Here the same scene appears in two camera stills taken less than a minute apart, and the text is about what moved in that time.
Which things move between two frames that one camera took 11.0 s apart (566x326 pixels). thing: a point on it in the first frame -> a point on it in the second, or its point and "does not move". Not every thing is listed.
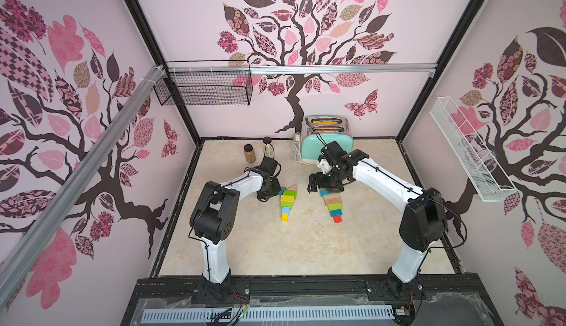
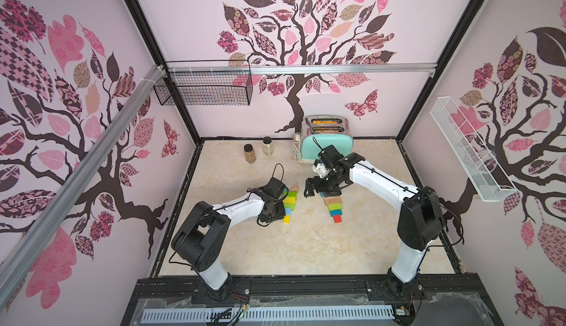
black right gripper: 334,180 does not move
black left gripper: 275,191 -> 280,214
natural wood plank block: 332,199 does not move
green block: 335,206 does not move
